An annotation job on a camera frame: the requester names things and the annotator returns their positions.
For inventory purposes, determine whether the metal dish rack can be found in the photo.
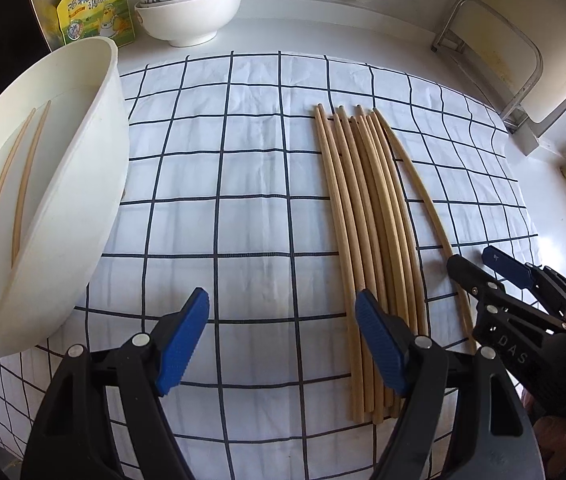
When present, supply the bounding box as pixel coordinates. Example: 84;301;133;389
430;0;544;127

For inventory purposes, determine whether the wooden chopstick seven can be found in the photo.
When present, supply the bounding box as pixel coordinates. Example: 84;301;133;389
364;113;425;334

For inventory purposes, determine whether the yellow seasoning pouch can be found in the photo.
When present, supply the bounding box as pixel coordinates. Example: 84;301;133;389
56;0;136;47

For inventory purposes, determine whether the wooden chopstick eight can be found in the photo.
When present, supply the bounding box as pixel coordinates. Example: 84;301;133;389
370;112;429;336

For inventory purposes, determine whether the wooden chopstick four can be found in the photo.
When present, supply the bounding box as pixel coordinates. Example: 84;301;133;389
344;116;386;425

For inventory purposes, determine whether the wooden chopstick two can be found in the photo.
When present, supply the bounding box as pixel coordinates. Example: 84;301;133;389
329;112;377;424

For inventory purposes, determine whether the wooden chopstick one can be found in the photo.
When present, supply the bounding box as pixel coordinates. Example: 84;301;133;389
315;103;365;424

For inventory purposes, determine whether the white blue checked cloth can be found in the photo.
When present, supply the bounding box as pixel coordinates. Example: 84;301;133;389
0;52;538;479

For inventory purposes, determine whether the plain white bowl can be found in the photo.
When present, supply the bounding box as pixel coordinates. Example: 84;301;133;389
134;0;242;48

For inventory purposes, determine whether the large white plastic basin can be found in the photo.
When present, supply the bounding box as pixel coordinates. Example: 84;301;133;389
0;37;129;358

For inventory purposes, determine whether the wooden chopstick three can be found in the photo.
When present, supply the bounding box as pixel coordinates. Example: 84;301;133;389
334;107;385;425

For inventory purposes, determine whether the wooden chopstick six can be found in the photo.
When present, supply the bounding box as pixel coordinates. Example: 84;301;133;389
357;106;417;330

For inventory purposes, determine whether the wooden chopstick five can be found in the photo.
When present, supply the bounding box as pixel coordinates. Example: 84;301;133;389
354;104;405;416

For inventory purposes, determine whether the wooden chopstick nine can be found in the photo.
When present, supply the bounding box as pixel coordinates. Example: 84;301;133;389
373;107;477;351

